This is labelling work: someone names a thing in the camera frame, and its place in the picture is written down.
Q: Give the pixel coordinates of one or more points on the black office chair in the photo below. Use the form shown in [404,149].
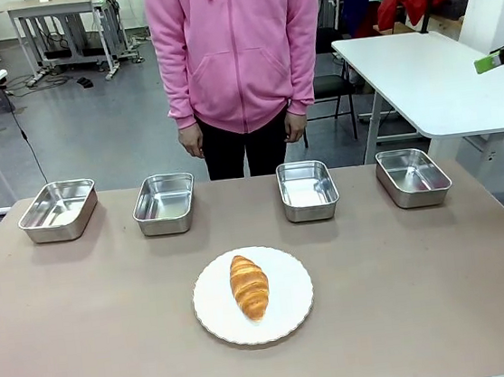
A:
[331,84]

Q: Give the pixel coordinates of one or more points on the person's right hand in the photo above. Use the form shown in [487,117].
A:
[192,143]

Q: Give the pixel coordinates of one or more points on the person's left hand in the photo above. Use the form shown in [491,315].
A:
[295,129]

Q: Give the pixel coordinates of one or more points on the black trousers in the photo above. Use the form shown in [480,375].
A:
[245,150]

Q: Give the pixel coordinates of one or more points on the white scalloped plate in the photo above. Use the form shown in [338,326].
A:
[290,284]

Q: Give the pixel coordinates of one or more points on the steel rectangular container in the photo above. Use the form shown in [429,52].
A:
[307,189]
[164,203]
[412,177]
[59,210]

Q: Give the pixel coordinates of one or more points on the large white side table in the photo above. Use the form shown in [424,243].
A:
[435,81]

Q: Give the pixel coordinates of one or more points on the grey workbench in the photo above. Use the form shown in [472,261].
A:
[64,19]

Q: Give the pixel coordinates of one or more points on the pink zip hoodie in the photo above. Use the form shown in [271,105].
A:
[236,49]

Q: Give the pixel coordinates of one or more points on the golden croissant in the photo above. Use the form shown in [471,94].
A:
[249,286]

